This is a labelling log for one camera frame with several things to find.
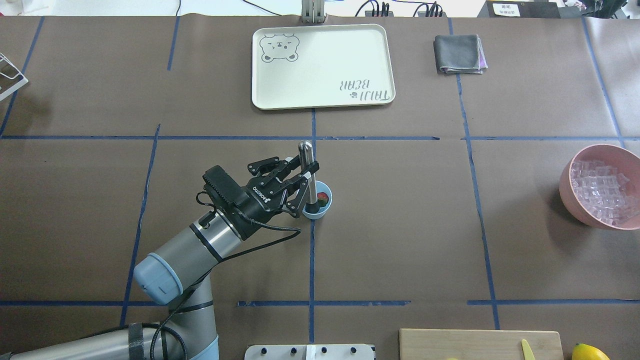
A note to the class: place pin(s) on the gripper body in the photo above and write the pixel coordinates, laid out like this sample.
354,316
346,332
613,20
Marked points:
253,204

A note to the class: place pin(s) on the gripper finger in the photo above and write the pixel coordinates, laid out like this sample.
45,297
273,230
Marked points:
276,172
294,194

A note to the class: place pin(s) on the steel muddler black tip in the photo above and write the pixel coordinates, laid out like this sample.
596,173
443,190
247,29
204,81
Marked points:
306,155

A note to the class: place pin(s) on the red strawberry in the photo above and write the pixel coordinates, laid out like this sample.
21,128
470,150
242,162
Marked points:
323,199

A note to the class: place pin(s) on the clear ice cubes pile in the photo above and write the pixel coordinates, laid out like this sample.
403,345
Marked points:
601,189

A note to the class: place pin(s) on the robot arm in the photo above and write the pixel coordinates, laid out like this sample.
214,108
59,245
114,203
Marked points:
177,274

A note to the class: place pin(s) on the blue plastic cup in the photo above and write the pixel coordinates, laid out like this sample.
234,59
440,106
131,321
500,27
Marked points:
321,187

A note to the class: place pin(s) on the metal cup rack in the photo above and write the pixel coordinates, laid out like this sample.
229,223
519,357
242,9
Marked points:
11,78

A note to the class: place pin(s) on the cream bear tray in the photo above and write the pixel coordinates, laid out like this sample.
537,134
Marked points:
320,66

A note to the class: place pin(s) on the orange black power strips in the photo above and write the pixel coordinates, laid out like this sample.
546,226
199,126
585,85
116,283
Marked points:
401,9

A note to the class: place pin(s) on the bamboo cutting board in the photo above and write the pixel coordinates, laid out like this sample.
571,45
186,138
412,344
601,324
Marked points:
474,344

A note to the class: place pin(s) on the grey folded cloth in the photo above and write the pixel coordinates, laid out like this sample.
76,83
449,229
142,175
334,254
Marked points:
460,54

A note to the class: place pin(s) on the black box with label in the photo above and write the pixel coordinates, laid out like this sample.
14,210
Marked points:
534,9

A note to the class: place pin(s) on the yellow plastic knife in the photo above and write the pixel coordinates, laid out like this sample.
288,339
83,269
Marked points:
527,351

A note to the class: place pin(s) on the pink bowl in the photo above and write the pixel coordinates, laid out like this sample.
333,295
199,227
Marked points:
625,161

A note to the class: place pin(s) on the yellow lemon outer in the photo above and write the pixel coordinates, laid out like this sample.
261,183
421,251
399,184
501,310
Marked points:
582,351

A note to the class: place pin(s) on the white pole mount base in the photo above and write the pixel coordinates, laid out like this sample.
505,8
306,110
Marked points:
341,351

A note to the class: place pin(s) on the aluminium frame post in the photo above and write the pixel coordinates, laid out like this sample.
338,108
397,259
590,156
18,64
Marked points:
313,11

